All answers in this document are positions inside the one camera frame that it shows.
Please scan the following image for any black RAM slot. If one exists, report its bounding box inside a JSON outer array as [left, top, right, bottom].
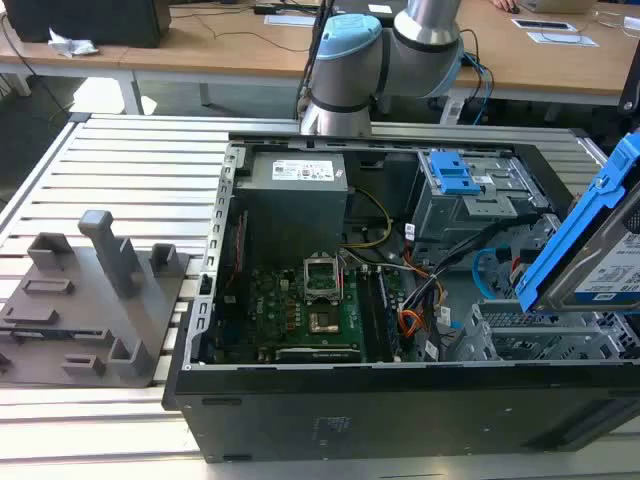
[[357, 273, 383, 362]]

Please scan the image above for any crumpled white paper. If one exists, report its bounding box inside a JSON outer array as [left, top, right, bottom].
[[47, 27, 100, 58]]

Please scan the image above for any metal disk bay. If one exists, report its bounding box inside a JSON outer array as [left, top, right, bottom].
[[449, 298, 640, 362]]

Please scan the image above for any black box on desk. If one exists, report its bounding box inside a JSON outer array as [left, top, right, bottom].
[[4, 0, 172, 49]]

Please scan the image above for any green motherboard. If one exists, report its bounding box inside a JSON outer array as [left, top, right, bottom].
[[214, 259, 416, 364]]

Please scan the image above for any hard disk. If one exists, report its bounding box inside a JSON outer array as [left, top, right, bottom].
[[514, 133, 640, 314]]

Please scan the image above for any CPU socket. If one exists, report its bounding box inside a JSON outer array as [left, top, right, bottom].
[[303, 255, 342, 304]]

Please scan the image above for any grey optical drive cage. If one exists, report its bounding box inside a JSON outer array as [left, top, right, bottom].
[[412, 148, 551, 242]]

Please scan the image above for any wooden desk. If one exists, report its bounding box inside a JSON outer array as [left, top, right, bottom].
[[0, 0, 640, 124]]

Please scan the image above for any black wire bundle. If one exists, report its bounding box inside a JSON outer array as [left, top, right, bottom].
[[399, 214, 546, 321]]

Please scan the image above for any black PC case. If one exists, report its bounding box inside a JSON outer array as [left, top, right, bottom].
[[160, 130, 640, 464]]

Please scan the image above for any grey parts rack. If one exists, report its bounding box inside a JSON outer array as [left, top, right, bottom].
[[0, 209, 191, 389]]

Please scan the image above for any blue network cable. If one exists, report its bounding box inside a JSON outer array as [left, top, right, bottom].
[[461, 52, 494, 126]]

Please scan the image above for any black graphics card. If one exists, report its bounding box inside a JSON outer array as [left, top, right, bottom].
[[257, 344, 364, 364]]

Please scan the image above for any grey power supply unit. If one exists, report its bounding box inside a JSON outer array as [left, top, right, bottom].
[[233, 151, 349, 261]]

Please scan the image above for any blue drive cage latch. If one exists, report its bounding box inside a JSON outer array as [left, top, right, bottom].
[[428, 149, 483, 196]]

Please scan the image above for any black arm base cable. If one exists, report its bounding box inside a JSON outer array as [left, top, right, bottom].
[[297, 0, 337, 119]]

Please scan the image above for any yellow and black cable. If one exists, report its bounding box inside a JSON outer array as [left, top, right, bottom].
[[342, 187, 394, 249]]

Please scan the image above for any orange wire bundle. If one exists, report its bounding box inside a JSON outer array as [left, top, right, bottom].
[[398, 309, 429, 341]]

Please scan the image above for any white paper sheet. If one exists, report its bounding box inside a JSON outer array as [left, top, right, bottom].
[[526, 30, 599, 49]]

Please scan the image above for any black power strip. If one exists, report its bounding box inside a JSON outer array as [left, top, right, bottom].
[[253, 3, 321, 16]]

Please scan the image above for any multicolour disk power wire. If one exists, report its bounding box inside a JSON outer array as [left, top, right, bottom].
[[508, 243, 526, 289]]

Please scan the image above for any blue disk data wire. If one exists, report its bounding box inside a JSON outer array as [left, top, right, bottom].
[[471, 246, 521, 301]]

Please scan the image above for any brown chipset chip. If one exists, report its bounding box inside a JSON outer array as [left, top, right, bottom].
[[308, 310, 341, 335]]

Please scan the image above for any installed RAM stick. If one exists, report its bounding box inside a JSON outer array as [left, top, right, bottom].
[[375, 269, 404, 357]]

